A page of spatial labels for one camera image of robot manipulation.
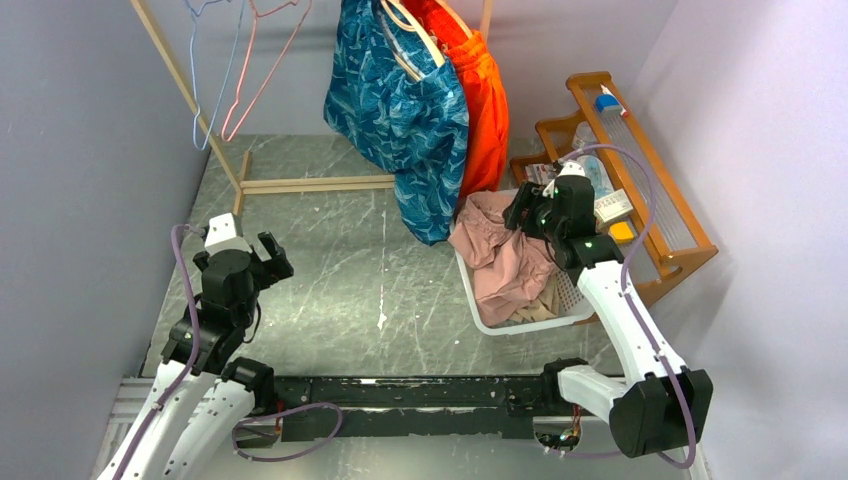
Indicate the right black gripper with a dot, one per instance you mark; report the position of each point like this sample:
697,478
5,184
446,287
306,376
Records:
530,196

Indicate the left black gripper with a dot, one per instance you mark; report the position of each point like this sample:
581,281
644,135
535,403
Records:
271,269

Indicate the pink shorts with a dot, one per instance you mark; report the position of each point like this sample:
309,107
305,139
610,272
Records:
508,268

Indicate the beige shorts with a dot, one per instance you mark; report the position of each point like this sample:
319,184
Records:
545,306

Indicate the blue wire hanger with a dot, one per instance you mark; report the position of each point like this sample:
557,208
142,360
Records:
216,29

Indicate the blue patterned shorts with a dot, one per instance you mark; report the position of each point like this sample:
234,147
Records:
402,113

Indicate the wooden hanger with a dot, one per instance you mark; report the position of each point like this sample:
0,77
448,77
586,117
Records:
456,17
407,22

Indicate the pink hanger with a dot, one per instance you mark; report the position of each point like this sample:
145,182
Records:
273,29

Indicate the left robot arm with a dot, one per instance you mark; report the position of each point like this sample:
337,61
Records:
199,344

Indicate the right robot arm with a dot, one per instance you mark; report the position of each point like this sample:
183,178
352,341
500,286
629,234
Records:
623,318

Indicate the orange shorts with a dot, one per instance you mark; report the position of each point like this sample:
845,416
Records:
486,98

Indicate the small card pack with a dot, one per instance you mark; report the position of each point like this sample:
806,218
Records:
540,173

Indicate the blue white tube pack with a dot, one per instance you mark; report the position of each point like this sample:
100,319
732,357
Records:
598,176

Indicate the white box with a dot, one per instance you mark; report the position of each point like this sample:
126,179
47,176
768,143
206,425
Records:
612,208

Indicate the clear small bottle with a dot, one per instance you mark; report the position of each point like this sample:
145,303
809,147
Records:
583,136

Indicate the yellow block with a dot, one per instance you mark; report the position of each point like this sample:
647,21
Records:
622,233

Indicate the wooden tiered shelf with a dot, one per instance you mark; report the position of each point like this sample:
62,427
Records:
676,244

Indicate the blue white eraser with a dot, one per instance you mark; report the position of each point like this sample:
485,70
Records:
607,103

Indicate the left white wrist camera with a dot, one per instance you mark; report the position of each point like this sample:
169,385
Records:
225,233

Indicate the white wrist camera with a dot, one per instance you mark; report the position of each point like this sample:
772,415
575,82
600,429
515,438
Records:
225,233
568,169

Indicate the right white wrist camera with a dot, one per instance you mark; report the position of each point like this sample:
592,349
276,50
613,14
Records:
568,169

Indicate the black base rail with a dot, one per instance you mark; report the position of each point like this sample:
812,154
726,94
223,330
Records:
320,408

